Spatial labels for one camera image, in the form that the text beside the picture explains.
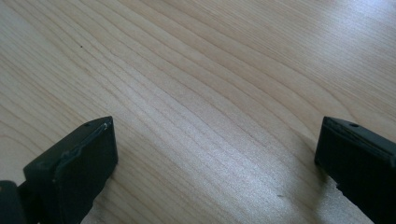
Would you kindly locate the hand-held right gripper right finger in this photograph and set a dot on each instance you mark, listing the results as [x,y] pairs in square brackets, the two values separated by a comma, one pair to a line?
[361,165]

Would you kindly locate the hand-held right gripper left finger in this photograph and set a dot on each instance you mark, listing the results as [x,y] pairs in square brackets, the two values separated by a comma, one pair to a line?
[74,174]

